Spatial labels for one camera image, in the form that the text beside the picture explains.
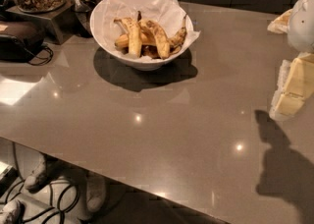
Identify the white bowl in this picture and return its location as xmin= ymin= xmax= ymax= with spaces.
xmin=89 ymin=0 xmax=195 ymax=72

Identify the scoop with white handle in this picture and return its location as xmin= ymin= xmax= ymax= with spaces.
xmin=74 ymin=0 xmax=90 ymax=13

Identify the white sock foot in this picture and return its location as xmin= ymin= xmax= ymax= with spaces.
xmin=25 ymin=155 xmax=59 ymax=193
xmin=86 ymin=173 xmax=107 ymax=212

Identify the white sock foot corner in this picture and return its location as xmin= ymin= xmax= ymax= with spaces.
xmin=0 ymin=200 xmax=22 ymax=224

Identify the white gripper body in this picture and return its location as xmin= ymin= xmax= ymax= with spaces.
xmin=288 ymin=0 xmax=314 ymax=53

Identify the grey metal stand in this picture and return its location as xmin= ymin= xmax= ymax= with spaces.
xmin=5 ymin=0 xmax=76 ymax=45

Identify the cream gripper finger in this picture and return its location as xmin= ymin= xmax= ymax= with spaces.
xmin=269 ymin=52 xmax=314 ymax=121
xmin=267 ymin=9 xmax=292 ymax=34

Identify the spotted yellow banana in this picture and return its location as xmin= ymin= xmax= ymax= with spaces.
xmin=139 ymin=19 xmax=170 ymax=59
xmin=114 ymin=17 xmax=142 ymax=58

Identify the dark overripe banana right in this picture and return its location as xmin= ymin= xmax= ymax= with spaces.
xmin=169 ymin=17 xmax=187 ymax=54

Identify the lying yellow banana underneath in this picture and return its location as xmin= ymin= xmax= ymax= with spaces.
xmin=115 ymin=32 xmax=156 ymax=48

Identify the white sock foot right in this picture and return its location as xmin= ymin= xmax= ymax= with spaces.
xmin=86 ymin=173 xmax=107 ymax=212

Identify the white paper liner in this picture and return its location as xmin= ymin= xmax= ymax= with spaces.
xmin=91 ymin=0 xmax=201 ymax=64

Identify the black device with cable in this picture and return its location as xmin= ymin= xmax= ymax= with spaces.
xmin=0 ymin=21 xmax=54 ymax=66

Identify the white sock foot left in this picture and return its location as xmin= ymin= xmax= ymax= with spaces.
xmin=25 ymin=155 xmax=59 ymax=193

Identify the black floor cable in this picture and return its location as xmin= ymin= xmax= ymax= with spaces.
xmin=3 ymin=142 xmax=82 ymax=224

